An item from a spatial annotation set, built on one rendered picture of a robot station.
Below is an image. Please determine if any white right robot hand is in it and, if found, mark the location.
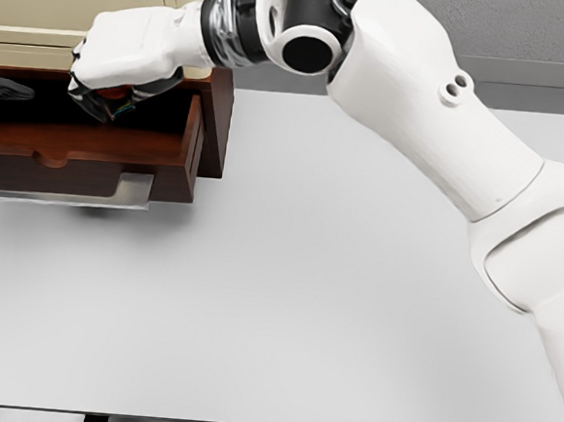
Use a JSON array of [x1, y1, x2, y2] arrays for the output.
[[63, 0, 189, 128]]

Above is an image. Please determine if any red switch with wires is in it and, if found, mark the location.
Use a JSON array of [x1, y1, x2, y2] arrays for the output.
[[95, 84, 139, 123]]

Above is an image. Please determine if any brown wooden drawer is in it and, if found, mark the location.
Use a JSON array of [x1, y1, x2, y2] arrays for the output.
[[0, 64, 211, 207]]

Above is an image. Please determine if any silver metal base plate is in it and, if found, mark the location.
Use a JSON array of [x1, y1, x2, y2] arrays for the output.
[[0, 162, 156, 213]]

